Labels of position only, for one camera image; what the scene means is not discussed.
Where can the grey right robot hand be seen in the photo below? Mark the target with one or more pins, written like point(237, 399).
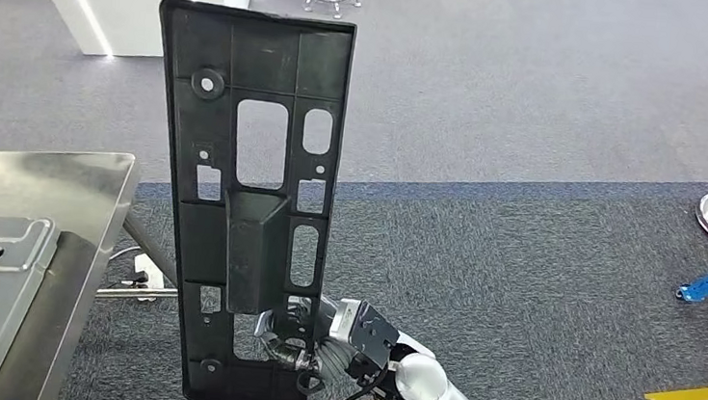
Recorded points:
point(295, 360)

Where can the black plastic plate bracket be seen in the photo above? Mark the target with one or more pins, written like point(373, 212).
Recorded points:
point(254, 247)

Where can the steel workbench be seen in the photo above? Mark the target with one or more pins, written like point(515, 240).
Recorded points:
point(73, 187)

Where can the white power strip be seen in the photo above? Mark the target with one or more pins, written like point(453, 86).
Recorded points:
point(152, 274)

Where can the white block with light strips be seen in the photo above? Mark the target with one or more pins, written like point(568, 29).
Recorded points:
point(141, 0)

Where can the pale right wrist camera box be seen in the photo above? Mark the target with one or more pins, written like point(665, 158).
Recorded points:
point(343, 322)

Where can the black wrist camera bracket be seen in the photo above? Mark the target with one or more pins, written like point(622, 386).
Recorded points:
point(377, 338)

